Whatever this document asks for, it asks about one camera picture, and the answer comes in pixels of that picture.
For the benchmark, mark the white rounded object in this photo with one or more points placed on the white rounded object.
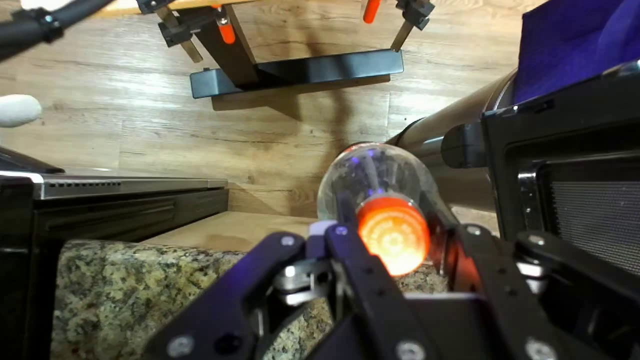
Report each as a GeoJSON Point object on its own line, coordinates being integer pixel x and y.
{"type": "Point", "coordinates": [18, 111]}

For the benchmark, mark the silver metal cylinder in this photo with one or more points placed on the silver metal cylinder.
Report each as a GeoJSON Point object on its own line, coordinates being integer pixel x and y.
{"type": "Point", "coordinates": [461, 113]}

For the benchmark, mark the orange black bar clamp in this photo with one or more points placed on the orange black bar clamp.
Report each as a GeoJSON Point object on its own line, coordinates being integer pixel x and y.
{"type": "Point", "coordinates": [181, 33]}
{"type": "Point", "coordinates": [406, 21]}

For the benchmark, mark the coke bottle with orange cap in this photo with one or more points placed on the coke bottle with orange cap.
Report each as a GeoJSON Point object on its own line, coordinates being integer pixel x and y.
{"type": "Point", "coordinates": [392, 226]}

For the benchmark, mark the black steel microwave oven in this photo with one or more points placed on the black steel microwave oven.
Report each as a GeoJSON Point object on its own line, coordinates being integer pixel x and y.
{"type": "Point", "coordinates": [581, 200]}

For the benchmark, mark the purple cloth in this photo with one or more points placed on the purple cloth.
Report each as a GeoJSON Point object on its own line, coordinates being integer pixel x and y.
{"type": "Point", "coordinates": [573, 41]}

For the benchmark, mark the black stand pole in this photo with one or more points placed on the black stand pole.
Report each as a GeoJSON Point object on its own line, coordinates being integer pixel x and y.
{"type": "Point", "coordinates": [46, 22]}

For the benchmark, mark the black stove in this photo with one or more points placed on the black stove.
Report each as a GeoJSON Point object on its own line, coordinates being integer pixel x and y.
{"type": "Point", "coordinates": [132, 207]}

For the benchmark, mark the black metal stand base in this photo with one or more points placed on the black metal stand base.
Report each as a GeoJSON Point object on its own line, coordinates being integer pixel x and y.
{"type": "Point", "coordinates": [301, 71]}

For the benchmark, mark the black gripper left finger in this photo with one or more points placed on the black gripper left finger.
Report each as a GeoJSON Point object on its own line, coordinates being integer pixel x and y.
{"type": "Point", "coordinates": [233, 292]}

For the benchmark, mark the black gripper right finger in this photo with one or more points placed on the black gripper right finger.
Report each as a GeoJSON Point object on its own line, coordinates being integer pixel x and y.
{"type": "Point", "coordinates": [510, 307]}

